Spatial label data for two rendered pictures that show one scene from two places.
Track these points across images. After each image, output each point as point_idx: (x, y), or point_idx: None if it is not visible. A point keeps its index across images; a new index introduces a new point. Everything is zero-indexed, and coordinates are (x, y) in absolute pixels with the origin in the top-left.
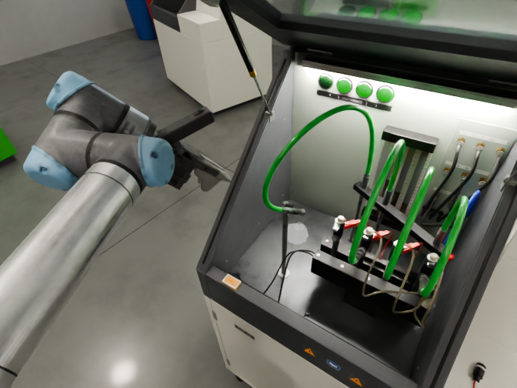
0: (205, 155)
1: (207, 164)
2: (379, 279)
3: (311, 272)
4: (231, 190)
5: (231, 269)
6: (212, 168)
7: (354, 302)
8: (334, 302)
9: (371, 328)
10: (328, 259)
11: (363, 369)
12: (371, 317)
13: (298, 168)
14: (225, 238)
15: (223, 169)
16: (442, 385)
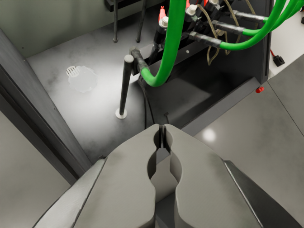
0: (83, 192)
1: (270, 225)
2: (190, 44)
3: (131, 90)
4: (29, 123)
5: (90, 162)
6: (265, 194)
7: (175, 75)
8: (165, 89)
9: (192, 78)
10: (157, 68)
11: (239, 100)
12: (185, 73)
13: (7, 13)
14: (81, 160)
15: (154, 134)
16: (268, 64)
